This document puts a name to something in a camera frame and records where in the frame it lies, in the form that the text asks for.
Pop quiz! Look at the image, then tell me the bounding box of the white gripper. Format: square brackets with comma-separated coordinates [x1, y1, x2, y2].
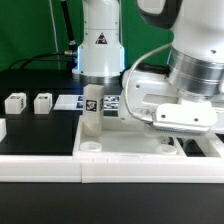
[118, 70, 224, 134]

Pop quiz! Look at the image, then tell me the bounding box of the white square tabletop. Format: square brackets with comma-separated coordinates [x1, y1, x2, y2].
[73, 116, 224, 158]

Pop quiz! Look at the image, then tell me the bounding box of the white sheet with markers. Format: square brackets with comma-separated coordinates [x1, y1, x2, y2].
[54, 95, 120, 111]

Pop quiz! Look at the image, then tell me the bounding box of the white left fence bar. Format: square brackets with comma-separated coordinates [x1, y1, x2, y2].
[0, 118, 7, 142]

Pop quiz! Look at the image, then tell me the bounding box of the white fence bar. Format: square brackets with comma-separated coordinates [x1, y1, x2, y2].
[0, 118, 7, 142]
[0, 156, 224, 183]

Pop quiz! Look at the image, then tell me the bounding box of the white front fence bar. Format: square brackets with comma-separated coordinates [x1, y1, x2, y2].
[0, 156, 224, 183]

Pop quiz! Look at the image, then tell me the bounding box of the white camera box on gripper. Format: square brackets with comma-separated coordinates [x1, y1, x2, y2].
[134, 101, 218, 137]

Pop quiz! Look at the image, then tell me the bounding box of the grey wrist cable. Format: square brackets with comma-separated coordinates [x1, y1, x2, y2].
[124, 42, 174, 123]

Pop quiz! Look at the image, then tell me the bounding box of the black upright cable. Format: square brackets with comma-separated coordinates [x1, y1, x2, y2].
[60, 0, 78, 53]

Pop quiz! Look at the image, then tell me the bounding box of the black cable with connector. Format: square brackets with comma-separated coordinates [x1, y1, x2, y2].
[7, 50, 79, 70]

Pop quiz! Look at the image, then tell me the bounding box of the thin white cable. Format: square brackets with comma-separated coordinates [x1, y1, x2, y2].
[48, 0, 62, 71]

